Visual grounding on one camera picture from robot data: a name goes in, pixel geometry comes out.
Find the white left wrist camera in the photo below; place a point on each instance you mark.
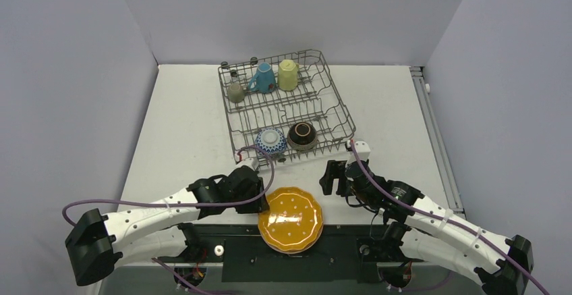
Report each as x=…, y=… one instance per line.
x=251, y=162

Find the orange patterned small bowl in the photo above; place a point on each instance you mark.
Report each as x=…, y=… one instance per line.
x=272, y=141

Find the small grey-green mug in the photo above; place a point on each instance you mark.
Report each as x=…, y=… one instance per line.
x=236, y=93

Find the pale yellow mug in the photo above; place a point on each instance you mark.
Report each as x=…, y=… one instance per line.
x=287, y=78

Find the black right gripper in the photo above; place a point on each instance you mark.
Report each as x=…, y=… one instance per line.
x=336, y=176

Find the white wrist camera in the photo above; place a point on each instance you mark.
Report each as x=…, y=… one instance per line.
x=251, y=162
x=357, y=150

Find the dark patterned cream bowl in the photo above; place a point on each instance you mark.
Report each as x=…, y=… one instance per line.
x=302, y=136

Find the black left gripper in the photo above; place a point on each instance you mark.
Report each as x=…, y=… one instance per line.
x=257, y=206

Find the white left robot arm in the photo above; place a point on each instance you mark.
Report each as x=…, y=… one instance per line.
x=99, y=243

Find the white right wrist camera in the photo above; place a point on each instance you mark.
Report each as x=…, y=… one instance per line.
x=357, y=150

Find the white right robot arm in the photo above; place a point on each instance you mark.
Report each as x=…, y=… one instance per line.
x=418, y=228

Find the grey wire dish rack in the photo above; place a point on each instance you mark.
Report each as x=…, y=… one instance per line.
x=315, y=100

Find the yellow polka dot plate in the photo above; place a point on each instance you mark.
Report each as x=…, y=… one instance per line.
x=294, y=221

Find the blue mug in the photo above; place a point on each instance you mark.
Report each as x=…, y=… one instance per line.
x=263, y=80

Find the aluminium side rail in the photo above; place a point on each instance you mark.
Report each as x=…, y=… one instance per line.
x=440, y=153

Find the black table frame rail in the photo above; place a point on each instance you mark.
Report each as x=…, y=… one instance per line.
x=341, y=252

